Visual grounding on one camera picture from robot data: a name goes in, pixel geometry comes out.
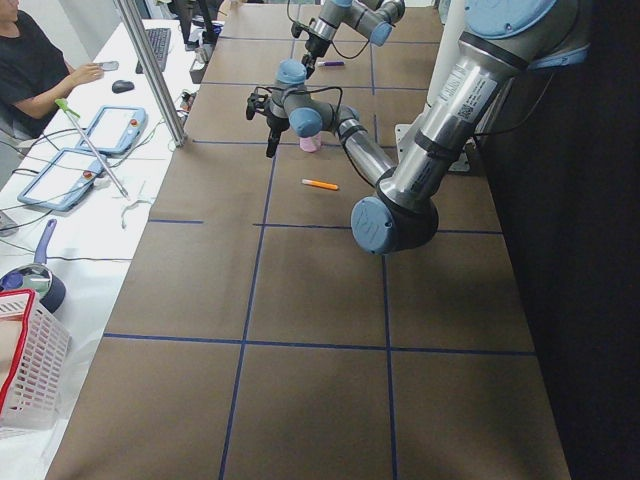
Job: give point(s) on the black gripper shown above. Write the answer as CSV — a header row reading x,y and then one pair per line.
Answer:
x,y
274,123
315,46

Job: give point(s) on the orange highlighter pen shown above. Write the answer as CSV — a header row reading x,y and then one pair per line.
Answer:
x,y
320,184

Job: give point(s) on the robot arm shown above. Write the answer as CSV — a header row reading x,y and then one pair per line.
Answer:
x,y
373,20
499,41

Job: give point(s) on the pink mesh pen holder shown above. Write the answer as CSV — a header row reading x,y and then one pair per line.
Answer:
x,y
311,144

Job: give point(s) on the black keyboard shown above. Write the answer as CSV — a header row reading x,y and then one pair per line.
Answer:
x,y
159,40

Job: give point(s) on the black computer mouse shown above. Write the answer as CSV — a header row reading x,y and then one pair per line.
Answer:
x,y
122,86

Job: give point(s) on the blue teach pendant far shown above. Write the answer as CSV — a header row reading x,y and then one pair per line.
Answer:
x,y
115,129

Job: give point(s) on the blue teach pendant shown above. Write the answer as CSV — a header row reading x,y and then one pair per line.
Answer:
x,y
115,129
63,182

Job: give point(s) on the grey phone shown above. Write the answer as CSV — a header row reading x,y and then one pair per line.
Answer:
x,y
109,65

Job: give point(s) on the blue teach pendant near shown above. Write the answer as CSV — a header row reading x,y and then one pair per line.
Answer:
x,y
63,182

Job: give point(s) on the person in black shirt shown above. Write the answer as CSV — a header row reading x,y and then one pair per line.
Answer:
x,y
34,72

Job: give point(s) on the blue saucepan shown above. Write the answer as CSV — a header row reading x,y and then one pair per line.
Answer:
x,y
37,276

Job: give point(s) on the red white plastic basket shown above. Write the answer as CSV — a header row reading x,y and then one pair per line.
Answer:
x,y
34,346

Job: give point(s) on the aluminium frame post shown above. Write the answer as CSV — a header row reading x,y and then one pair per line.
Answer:
x,y
134,26

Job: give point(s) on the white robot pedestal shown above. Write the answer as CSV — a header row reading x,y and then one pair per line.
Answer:
x,y
448,53

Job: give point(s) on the grabber stick green handle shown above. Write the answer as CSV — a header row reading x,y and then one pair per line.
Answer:
x,y
73,118

